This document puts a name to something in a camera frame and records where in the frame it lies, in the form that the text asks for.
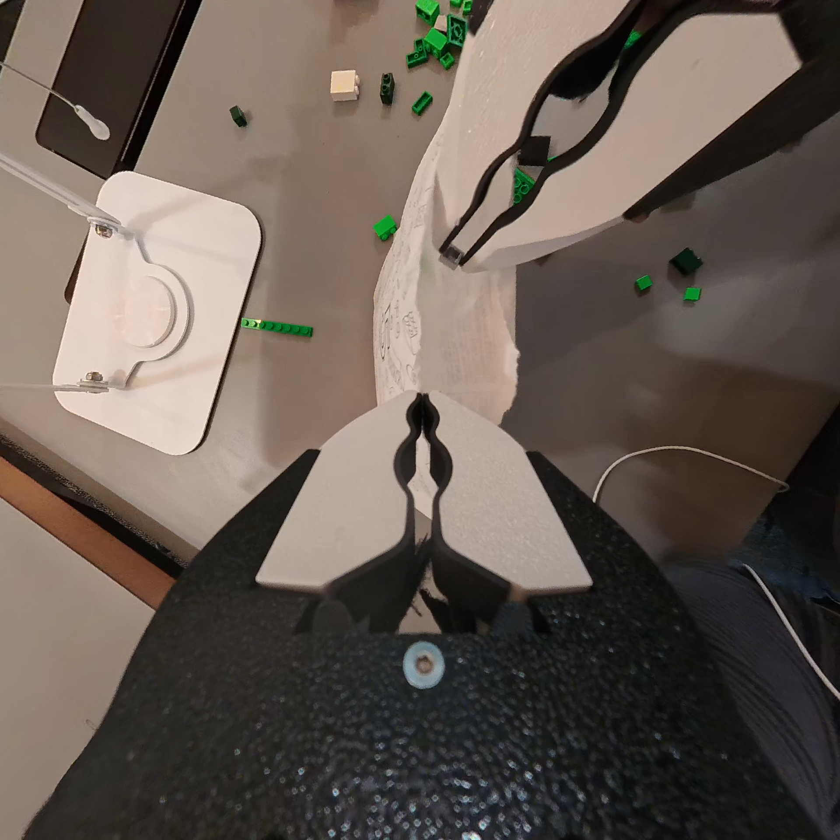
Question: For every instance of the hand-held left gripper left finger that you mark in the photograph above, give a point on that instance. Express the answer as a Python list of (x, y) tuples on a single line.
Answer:
[(341, 512)]

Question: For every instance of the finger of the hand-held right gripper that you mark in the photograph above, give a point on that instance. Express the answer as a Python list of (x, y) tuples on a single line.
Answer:
[(499, 85), (689, 98)]

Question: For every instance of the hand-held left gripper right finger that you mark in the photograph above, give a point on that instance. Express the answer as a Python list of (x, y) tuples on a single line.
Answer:
[(512, 518)]

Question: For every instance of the small grey tile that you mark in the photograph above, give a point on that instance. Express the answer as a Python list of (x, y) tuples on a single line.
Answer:
[(451, 253)]

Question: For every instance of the white paper bag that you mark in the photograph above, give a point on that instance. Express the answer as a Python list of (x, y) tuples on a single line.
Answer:
[(446, 328)]

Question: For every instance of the grey desk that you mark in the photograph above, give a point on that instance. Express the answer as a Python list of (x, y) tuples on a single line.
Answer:
[(295, 197)]

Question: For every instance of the dark green tall brick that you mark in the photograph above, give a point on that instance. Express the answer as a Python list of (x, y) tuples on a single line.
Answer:
[(387, 88)]

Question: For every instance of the dark green slope brick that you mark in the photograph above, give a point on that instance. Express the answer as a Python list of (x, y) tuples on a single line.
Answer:
[(686, 262)]

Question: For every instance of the white square brick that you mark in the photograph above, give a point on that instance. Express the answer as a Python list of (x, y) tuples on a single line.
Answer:
[(345, 85)]

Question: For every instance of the green two-stud brick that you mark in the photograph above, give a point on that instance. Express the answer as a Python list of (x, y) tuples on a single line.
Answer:
[(385, 228)]

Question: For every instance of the long green plate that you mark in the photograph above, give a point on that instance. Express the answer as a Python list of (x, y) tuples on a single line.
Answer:
[(275, 327)]

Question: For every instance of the small dark green brick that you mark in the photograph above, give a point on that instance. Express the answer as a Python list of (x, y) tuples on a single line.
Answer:
[(238, 117)]

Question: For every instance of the white table with wooden edge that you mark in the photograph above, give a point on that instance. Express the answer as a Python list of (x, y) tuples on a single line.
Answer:
[(79, 535)]

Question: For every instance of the person's denim-clad leg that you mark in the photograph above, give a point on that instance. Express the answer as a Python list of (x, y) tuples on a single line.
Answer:
[(800, 558)]

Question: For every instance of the person's torso in ribbed sweater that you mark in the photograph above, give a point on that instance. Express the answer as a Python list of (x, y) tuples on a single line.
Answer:
[(774, 689)]

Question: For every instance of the black rectangular panel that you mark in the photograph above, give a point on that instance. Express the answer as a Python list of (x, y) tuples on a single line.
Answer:
[(105, 79)]

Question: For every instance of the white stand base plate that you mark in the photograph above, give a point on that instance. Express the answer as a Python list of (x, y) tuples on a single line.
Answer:
[(216, 262)]

